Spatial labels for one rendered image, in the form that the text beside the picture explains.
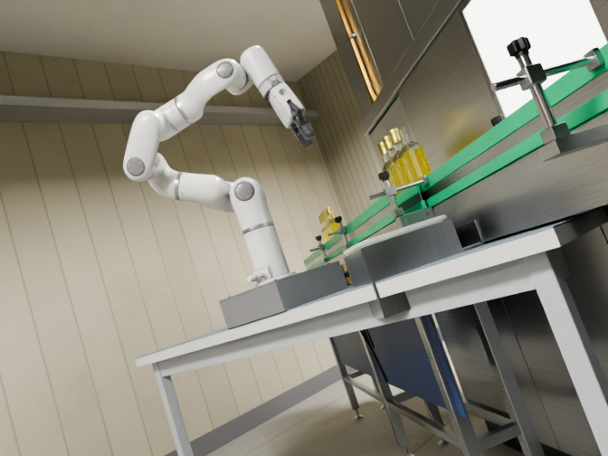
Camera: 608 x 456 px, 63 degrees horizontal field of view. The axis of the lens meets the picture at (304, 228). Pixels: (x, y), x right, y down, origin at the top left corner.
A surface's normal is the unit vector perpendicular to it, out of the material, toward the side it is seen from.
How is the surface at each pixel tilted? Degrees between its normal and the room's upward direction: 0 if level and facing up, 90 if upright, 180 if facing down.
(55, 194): 90
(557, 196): 90
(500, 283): 90
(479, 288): 90
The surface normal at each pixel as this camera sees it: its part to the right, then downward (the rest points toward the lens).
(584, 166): -0.94, 0.29
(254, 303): -0.68, 0.14
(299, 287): 0.65, -0.32
